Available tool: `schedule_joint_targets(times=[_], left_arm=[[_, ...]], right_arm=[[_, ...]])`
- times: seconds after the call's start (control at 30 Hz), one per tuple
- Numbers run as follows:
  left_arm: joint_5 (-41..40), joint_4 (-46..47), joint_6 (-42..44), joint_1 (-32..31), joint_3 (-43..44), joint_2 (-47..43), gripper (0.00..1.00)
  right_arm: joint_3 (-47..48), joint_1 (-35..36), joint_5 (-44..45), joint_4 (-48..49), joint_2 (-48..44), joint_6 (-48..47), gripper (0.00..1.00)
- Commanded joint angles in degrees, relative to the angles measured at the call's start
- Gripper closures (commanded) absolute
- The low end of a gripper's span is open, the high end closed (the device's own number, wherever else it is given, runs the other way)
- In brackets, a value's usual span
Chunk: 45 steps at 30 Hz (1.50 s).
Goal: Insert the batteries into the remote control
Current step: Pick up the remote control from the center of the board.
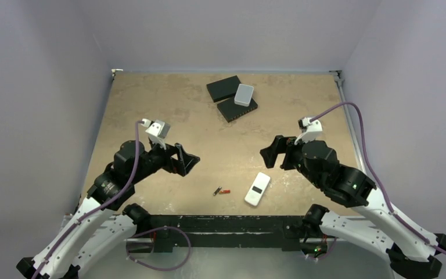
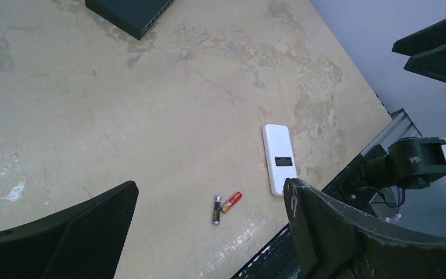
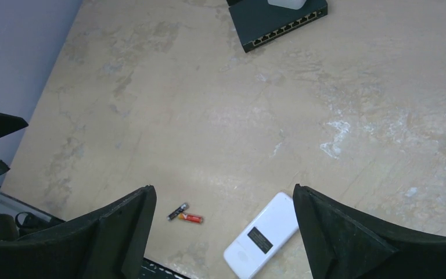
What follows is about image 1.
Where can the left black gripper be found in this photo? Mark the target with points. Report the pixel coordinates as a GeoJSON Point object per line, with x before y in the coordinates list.
{"type": "Point", "coordinates": [173, 165]}

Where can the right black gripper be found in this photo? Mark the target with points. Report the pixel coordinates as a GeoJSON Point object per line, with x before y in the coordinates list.
{"type": "Point", "coordinates": [284, 153]}

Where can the white remote control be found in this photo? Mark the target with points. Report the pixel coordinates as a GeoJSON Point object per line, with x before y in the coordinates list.
{"type": "Point", "coordinates": [257, 189]}

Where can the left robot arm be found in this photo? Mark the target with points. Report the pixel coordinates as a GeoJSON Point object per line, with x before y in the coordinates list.
{"type": "Point", "coordinates": [89, 235]}

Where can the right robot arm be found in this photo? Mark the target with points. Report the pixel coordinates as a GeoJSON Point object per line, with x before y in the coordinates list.
{"type": "Point", "coordinates": [410, 250]}

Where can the black battery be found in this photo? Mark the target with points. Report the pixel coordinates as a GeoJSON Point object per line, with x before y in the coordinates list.
{"type": "Point", "coordinates": [217, 191]}

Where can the black box front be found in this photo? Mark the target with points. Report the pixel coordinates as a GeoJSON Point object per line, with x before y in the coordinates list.
{"type": "Point", "coordinates": [231, 111]}

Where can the black box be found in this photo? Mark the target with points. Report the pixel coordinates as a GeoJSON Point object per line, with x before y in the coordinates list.
{"type": "Point", "coordinates": [223, 89]}
{"type": "Point", "coordinates": [231, 111]}

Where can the black base bar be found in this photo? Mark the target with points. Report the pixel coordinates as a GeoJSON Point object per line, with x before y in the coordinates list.
{"type": "Point", "coordinates": [288, 233]}

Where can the white plastic box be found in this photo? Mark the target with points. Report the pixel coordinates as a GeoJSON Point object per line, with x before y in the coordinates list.
{"type": "Point", "coordinates": [244, 95]}

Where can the black box rear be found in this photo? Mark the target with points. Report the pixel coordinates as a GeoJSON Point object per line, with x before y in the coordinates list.
{"type": "Point", "coordinates": [223, 89]}

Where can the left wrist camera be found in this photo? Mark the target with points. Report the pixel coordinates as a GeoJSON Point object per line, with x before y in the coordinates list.
{"type": "Point", "coordinates": [157, 131]}

